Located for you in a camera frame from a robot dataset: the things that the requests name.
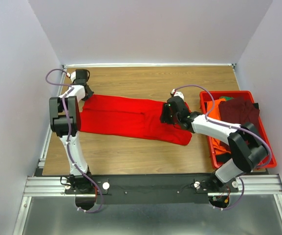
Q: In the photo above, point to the red t shirt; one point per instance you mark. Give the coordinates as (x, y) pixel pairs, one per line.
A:
(129, 117)

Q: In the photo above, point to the orange t shirt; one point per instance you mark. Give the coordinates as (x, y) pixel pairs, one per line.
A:
(218, 146)

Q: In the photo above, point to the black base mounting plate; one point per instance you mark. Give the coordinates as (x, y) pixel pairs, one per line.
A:
(149, 189)

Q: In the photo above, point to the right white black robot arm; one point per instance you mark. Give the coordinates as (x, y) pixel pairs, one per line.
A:
(247, 148)

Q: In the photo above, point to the aluminium frame rail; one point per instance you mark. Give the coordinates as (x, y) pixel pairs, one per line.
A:
(26, 200)

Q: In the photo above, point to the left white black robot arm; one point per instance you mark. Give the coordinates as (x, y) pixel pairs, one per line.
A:
(65, 122)

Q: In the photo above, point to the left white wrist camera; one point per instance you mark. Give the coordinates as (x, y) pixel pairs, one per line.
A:
(71, 76)

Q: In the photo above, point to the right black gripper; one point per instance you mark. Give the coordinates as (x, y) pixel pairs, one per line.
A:
(163, 117)

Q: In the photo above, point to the maroon t shirt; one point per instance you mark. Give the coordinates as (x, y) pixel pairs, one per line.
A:
(239, 111)

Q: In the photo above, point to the green t shirt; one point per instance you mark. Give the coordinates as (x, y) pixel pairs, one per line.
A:
(226, 98)

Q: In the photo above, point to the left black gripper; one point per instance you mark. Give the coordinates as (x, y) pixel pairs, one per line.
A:
(88, 95)

